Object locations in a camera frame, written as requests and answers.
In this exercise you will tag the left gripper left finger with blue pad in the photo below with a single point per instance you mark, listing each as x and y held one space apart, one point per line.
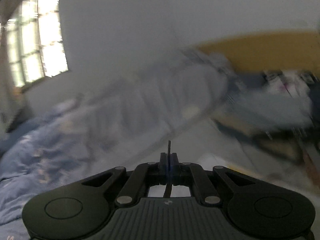
141 179

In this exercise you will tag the white yellow plastic mailer bag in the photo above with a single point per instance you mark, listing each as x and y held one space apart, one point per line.
207 161

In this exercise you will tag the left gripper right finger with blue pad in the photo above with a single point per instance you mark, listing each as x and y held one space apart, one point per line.
194 177

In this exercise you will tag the folded light blue jeans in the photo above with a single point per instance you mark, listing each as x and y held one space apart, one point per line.
265 111

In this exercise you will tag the wooden bed frame board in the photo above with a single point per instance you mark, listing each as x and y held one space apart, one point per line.
271 50

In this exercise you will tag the crumpled blue duvet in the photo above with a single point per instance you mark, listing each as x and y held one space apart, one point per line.
92 132

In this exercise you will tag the panda print pillow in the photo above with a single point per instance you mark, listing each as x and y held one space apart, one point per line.
293 83

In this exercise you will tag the window with bars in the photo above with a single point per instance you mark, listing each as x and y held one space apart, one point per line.
34 42

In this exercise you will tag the blue printed bed sheet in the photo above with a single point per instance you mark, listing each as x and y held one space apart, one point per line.
212 142

